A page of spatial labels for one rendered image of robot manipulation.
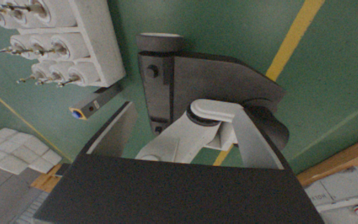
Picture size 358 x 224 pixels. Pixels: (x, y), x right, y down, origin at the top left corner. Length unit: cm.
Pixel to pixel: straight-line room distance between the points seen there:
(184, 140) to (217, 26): 51
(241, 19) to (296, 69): 38
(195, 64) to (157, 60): 15
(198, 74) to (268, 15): 37
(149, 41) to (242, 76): 37
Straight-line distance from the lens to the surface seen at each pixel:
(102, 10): 73
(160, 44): 45
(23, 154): 324
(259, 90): 56
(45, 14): 63
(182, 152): 31
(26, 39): 83
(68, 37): 64
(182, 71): 48
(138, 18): 69
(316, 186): 176
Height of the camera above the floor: 62
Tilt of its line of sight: 50 degrees down
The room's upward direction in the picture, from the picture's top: 164 degrees counter-clockwise
